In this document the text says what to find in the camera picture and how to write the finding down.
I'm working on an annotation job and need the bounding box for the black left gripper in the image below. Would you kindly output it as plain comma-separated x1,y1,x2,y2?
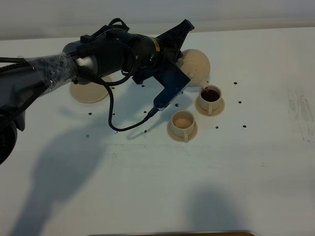
155,19,194,71

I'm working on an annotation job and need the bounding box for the beige teapot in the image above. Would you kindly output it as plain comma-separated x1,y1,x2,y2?
176,49,211,89

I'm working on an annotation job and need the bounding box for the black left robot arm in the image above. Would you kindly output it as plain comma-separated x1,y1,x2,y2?
0,18,194,161

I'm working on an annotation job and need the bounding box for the beige teapot saucer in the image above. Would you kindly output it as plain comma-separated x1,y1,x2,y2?
69,82,108,104

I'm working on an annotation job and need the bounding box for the beige far teacup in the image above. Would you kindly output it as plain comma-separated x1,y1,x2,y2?
199,85,222,102

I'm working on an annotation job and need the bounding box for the beige teacup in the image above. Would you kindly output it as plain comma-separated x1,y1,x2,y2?
199,85,222,102
170,110,196,128

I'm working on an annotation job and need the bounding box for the beige far cup saucer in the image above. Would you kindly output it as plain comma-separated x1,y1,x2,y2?
195,96,225,117

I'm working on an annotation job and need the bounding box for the beige cup saucer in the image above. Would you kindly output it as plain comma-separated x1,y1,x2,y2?
195,96,225,117
167,121,198,143

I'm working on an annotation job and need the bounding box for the beige near teacup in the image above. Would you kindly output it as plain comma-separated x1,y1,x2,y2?
170,110,196,128

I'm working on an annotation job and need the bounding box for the beige near cup saucer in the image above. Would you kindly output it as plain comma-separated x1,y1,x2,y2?
167,121,198,143

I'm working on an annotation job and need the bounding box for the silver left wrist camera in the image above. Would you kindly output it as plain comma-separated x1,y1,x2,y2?
132,62,191,112

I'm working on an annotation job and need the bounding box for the black left camera cable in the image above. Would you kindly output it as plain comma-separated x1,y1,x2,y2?
71,66,160,132

